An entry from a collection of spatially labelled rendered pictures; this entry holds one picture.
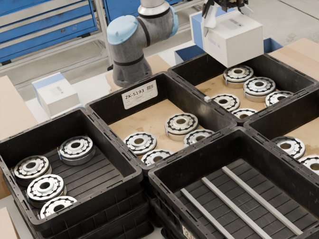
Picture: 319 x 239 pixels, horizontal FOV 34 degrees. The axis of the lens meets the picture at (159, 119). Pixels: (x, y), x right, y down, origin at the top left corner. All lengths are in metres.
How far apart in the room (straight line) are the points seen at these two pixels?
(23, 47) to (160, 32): 1.66
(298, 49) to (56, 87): 0.91
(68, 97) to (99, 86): 0.22
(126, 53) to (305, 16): 2.41
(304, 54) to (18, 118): 0.98
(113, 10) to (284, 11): 1.38
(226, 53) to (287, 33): 2.46
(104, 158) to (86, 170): 0.07
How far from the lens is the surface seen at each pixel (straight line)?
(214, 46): 1.50
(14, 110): 1.78
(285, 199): 1.37
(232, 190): 1.40
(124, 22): 1.91
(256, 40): 1.49
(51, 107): 1.98
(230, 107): 1.64
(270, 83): 1.74
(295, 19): 4.09
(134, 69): 1.94
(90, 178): 1.52
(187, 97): 1.63
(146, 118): 1.69
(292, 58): 1.87
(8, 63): 3.47
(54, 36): 3.49
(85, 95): 2.13
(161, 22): 1.93
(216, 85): 1.81
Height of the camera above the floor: 1.80
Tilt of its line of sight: 35 degrees down
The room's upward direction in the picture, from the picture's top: 10 degrees counter-clockwise
